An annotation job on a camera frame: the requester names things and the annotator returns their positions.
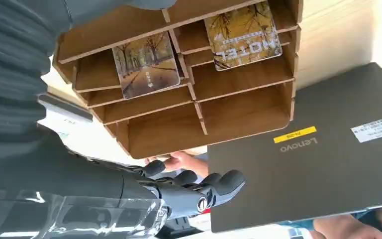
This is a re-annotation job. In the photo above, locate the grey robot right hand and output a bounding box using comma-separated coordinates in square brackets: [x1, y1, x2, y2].
[0, 0, 246, 239]

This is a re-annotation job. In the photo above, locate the grey laptop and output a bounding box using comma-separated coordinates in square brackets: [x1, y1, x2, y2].
[206, 62, 382, 234]

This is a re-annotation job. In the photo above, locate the person's left hand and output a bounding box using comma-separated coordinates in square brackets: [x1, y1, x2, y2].
[145, 151, 210, 180]

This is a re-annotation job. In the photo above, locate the person's right hand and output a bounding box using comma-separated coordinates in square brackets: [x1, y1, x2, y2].
[309, 214, 382, 239]

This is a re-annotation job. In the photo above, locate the wooden compartment card box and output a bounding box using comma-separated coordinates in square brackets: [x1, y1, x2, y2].
[52, 0, 304, 160]

